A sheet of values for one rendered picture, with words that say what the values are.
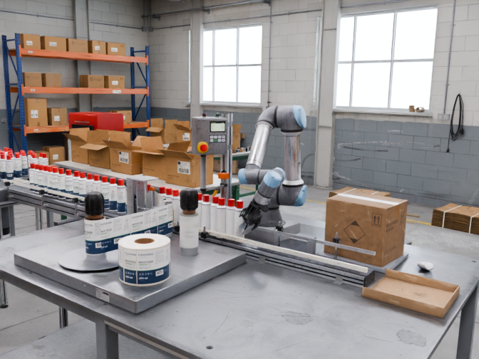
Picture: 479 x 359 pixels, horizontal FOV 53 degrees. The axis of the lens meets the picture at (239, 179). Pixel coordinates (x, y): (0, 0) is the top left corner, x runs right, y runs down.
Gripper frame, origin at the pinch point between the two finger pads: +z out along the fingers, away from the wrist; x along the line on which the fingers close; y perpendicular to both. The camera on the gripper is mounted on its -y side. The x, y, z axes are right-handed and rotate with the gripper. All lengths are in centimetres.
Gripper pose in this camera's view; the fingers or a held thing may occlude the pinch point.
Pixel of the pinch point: (244, 231)
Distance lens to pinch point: 236.7
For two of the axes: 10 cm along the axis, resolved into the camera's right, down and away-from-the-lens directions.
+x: 6.9, 6.0, -4.1
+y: -5.9, 1.4, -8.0
